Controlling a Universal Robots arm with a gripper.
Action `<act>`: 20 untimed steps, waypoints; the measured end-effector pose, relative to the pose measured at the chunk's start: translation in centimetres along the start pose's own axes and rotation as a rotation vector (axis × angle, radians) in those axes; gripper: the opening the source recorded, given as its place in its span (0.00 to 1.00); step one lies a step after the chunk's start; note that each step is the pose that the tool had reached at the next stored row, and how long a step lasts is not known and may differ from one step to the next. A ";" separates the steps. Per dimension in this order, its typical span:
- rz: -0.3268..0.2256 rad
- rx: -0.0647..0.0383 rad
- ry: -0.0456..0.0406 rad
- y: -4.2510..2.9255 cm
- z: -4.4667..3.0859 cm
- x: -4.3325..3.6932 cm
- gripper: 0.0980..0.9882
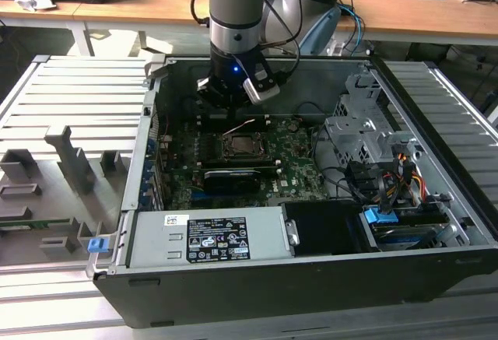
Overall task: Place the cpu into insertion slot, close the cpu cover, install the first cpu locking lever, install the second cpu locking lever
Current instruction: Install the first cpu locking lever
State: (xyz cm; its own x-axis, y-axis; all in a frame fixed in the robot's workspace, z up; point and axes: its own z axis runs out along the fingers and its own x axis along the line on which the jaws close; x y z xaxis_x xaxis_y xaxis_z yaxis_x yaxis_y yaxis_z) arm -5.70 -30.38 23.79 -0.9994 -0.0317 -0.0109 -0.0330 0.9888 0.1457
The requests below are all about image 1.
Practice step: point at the silver metal disk bay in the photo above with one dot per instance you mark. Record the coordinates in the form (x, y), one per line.
(350, 130)

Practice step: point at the black open PC case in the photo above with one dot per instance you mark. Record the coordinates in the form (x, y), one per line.
(272, 297)

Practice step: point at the wooden desk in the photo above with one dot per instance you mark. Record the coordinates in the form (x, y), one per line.
(39, 13)
(155, 1)

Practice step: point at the black RAM slot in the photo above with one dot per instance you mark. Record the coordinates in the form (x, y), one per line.
(237, 163)
(257, 116)

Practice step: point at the black graphics card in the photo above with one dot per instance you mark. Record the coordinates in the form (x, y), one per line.
(231, 182)

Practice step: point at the grey power supply unit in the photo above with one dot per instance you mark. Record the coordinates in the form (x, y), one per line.
(155, 239)

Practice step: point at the grey parts rack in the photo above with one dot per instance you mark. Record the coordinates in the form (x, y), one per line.
(66, 184)

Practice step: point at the silver CPU plate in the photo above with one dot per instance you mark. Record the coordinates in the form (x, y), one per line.
(244, 144)

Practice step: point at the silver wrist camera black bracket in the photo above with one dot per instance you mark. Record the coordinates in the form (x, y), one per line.
(262, 91)

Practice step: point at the disk drive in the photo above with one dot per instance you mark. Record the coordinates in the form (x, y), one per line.
(404, 235)

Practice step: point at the blue plastic latch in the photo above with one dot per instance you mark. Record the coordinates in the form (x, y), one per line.
(98, 246)

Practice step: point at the green motherboard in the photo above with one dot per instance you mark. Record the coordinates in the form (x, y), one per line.
(299, 169)

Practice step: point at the blue disk carrier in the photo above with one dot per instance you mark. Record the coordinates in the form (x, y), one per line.
(379, 215)

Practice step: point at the green RAM stick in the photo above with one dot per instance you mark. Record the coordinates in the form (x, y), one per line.
(35, 223)

